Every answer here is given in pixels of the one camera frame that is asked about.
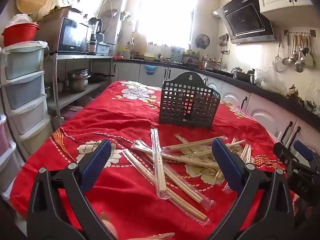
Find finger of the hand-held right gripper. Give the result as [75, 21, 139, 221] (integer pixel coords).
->
[294, 140, 314, 160]
[273, 142, 298, 167]

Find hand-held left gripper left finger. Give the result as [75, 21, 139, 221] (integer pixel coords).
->
[27, 139, 118, 240]

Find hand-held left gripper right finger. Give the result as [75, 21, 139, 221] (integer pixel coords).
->
[211, 137, 295, 240]

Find group of chopsticks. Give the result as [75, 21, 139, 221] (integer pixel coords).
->
[122, 128, 253, 224]

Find black perforated utensil holder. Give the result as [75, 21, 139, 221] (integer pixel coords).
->
[159, 71, 222, 130]

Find row of hanging kitchen utensils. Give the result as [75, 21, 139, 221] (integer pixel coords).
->
[273, 29, 316, 73]

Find person's left hand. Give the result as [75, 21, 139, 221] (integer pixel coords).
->
[99, 212, 175, 240]

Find bag of green vegetables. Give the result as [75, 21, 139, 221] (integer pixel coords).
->
[300, 97, 319, 112]

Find red floral blanket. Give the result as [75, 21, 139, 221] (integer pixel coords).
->
[10, 80, 298, 240]

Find purple lidded storage box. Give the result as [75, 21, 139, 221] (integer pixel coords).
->
[61, 105, 83, 120]

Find black kitchen countertop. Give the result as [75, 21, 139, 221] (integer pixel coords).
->
[112, 56, 320, 133]

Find ginger root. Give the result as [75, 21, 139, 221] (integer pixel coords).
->
[286, 85, 298, 98]

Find clear plastic bag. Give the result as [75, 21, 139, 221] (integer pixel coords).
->
[254, 66, 287, 92]

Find small steel pot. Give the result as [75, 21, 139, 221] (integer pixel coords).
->
[54, 80, 67, 93]

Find stacked steel pots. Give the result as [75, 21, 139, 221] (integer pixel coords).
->
[67, 69, 91, 92]

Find black frying pan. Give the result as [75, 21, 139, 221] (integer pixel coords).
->
[89, 72, 115, 83]

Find pink plastic drawer tower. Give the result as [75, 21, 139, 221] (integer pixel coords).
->
[0, 115, 23, 193]

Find steel stock pot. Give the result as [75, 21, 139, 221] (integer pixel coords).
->
[202, 60, 222, 71]

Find white lower kitchen cabinets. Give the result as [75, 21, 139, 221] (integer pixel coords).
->
[111, 61, 320, 155]

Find pale plastic drawer tower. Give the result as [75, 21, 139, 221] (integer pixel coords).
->
[0, 41, 52, 155]

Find black spice rack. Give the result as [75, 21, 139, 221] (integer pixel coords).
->
[182, 49, 200, 64]

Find metal shelf rack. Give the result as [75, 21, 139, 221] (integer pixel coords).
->
[44, 52, 115, 125]

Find grey plastic crate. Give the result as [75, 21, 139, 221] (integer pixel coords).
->
[96, 41, 112, 55]

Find teal drawer organizer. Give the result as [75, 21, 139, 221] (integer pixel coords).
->
[171, 46, 183, 62]

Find small hanging utensil cluster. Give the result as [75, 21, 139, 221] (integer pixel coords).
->
[219, 33, 230, 54]

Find wooden cutting board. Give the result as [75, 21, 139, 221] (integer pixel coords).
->
[131, 31, 147, 53]

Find black microwave oven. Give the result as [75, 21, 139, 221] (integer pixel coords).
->
[36, 17, 92, 53]

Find black blender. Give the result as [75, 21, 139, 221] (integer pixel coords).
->
[87, 17, 103, 55]

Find black range hood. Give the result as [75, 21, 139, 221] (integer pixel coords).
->
[213, 0, 277, 44]

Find red plastic basin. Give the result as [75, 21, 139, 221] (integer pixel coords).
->
[2, 23, 40, 47]

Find brown cardboard box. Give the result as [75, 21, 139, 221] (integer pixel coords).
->
[42, 6, 82, 22]

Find kitchen window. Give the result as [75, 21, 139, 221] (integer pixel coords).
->
[136, 0, 195, 47]

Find small wall fan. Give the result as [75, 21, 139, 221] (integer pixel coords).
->
[195, 34, 210, 50]

